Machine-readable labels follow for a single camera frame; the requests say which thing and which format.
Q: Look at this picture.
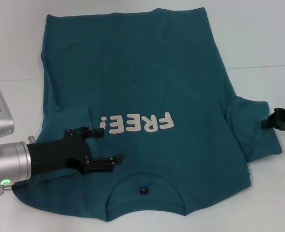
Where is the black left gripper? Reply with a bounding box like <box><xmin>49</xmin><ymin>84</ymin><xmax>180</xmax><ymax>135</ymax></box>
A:
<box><xmin>26</xmin><ymin>125</ymin><xmax>124</xmax><ymax>176</ymax></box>

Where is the teal FREE print t-shirt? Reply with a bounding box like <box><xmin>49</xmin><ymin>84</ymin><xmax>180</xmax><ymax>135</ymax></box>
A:
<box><xmin>12</xmin><ymin>7</ymin><xmax>283</xmax><ymax>217</ymax></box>

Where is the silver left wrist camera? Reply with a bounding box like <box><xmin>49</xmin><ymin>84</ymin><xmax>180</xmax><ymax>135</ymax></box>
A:
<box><xmin>0</xmin><ymin>86</ymin><xmax>14</xmax><ymax>147</ymax></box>

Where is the left arm cable with plug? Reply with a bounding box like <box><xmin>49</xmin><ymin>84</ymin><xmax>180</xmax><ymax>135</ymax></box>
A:
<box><xmin>0</xmin><ymin>181</ymin><xmax>32</xmax><ymax>196</ymax></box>

